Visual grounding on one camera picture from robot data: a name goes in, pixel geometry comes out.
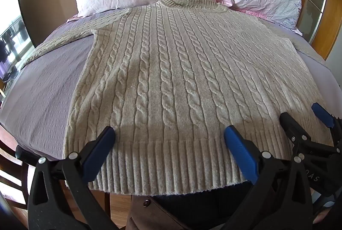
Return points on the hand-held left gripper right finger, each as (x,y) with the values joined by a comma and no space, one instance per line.
(240,151)

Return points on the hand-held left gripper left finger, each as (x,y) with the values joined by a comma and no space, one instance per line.
(101,146)

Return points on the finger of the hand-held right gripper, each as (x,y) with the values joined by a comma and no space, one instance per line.
(322,112)
(291,124)

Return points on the person's right hand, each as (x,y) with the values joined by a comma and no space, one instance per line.
(320,217)

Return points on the person's dark top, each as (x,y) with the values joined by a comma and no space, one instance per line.
(197,208)

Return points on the purple bed sheet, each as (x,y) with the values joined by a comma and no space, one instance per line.
(50,91)

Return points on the person's brown jacket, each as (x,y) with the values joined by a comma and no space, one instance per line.
(141,212)

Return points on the wooden chair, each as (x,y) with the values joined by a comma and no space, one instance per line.
(13,171)

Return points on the wooden bed headboard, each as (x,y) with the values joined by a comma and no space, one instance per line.
(322,5)

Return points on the window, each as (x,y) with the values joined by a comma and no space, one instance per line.
(10,48)

